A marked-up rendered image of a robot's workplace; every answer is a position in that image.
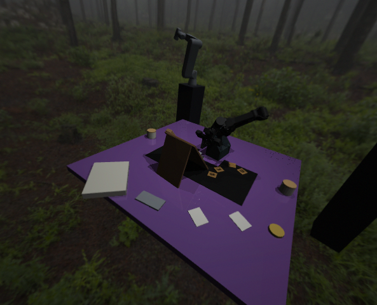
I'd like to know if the yellow flat round disc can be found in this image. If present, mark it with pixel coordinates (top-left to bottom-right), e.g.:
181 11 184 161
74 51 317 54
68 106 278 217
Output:
268 224 285 238

